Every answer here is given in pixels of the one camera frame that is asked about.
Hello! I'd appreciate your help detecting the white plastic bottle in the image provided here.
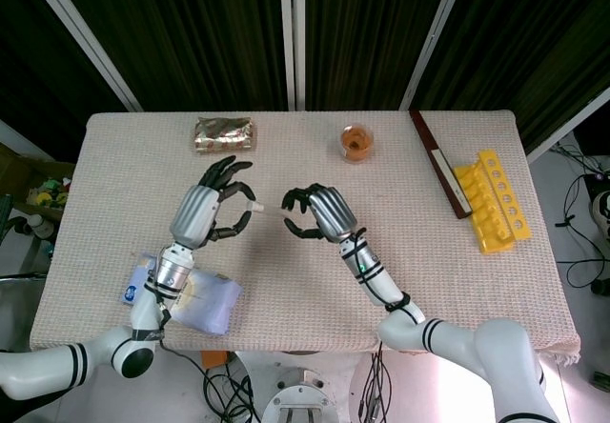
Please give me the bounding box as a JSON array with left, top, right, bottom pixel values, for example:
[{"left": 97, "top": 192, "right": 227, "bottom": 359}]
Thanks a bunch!
[{"left": 25, "top": 214, "right": 54, "bottom": 239}]

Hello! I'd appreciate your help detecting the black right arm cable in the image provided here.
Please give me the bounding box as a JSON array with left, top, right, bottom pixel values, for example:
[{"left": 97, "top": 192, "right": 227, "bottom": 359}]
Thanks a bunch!
[{"left": 338, "top": 229, "right": 413, "bottom": 362}]

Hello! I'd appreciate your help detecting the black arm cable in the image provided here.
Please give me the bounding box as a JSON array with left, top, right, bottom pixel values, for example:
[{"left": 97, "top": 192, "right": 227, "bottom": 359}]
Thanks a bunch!
[
  {"left": 141, "top": 259, "right": 173, "bottom": 344},
  {"left": 338, "top": 229, "right": 413, "bottom": 362}
]

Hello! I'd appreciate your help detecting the gold foil snack packet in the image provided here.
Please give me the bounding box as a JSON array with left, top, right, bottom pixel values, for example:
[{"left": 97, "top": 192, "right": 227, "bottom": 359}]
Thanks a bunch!
[{"left": 192, "top": 114, "right": 259, "bottom": 157}]

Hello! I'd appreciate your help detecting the black floor cable bundle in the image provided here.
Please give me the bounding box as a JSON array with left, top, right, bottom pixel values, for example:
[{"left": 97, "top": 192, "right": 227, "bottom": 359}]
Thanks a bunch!
[
  {"left": 161, "top": 339, "right": 259, "bottom": 423},
  {"left": 554, "top": 140, "right": 610, "bottom": 296}
]

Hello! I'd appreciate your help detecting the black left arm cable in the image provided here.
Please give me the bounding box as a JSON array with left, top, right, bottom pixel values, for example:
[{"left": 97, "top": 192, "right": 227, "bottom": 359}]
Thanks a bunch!
[{"left": 141, "top": 259, "right": 173, "bottom": 344}]

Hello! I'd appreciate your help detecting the clear jar of rubber bands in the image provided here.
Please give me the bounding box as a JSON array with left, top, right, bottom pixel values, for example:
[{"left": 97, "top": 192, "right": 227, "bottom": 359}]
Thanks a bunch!
[{"left": 338, "top": 124, "right": 375, "bottom": 164}]

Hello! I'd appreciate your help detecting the dark green partition panel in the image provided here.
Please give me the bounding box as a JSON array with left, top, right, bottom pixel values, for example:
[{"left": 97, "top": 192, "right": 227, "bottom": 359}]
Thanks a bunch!
[
  {"left": 413, "top": 0, "right": 610, "bottom": 155},
  {"left": 303, "top": 0, "right": 459, "bottom": 111},
  {"left": 47, "top": 0, "right": 293, "bottom": 112},
  {"left": 0, "top": 0, "right": 131, "bottom": 163}
]

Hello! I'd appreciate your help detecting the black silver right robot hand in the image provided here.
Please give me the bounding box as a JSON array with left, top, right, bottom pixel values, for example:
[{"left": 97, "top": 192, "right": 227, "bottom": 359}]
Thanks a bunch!
[{"left": 281, "top": 182, "right": 360, "bottom": 245}]

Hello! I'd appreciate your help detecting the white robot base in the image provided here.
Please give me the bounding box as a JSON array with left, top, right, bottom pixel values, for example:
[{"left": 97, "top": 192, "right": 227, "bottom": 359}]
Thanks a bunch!
[{"left": 260, "top": 364, "right": 336, "bottom": 423}]

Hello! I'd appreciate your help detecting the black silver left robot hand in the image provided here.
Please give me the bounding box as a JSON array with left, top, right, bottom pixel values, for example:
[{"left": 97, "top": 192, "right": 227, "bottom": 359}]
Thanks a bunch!
[{"left": 170, "top": 154, "right": 256, "bottom": 251}]

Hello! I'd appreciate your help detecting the yellow object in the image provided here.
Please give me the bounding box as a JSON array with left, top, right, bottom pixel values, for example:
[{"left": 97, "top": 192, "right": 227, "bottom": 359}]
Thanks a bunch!
[{"left": 451, "top": 150, "right": 532, "bottom": 255}]

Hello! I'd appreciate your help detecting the cardboard box with toys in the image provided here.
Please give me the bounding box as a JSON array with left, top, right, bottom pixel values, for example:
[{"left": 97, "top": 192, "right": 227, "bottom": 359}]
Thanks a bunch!
[{"left": 0, "top": 143, "right": 76, "bottom": 215}]

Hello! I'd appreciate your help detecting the beige waffle-weave tablecloth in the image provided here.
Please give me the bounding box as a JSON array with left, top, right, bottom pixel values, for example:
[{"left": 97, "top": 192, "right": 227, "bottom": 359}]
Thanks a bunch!
[{"left": 29, "top": 109, "right": 582, "bottom": 365}]

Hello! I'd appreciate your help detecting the small orange box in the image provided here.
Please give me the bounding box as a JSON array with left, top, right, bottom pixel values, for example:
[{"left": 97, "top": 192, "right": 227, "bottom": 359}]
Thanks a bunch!
[{"left": 200, "top": 350, "right": 231, "bottom": 373}]

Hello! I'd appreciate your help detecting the blue tissue pack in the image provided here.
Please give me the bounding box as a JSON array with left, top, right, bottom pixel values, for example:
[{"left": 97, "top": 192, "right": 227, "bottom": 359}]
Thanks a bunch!
[{"left": 118, "top": 250, "right": 245, "bottom": 336}]

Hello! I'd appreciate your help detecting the white partition frame post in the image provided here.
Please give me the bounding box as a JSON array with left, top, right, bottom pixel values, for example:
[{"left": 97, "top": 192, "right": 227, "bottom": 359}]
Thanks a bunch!
[
  {"left": 277, "top": 0, "right": 307, "bottom": 111},
  {"left": 398, "top": 0, "right": 472, "bottom": 111},
  {"left": 31, "top": 0, "right": 145, "bottom": 112},
  {"left": 525, "top": 88, "right": 610, "bottom": 163}
]

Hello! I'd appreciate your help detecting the dark brown long box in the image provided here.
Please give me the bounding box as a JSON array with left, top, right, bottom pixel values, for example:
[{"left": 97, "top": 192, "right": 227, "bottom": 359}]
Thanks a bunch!
[{"left": 409, "top": 109, "right": 475, "bottom": 221}]

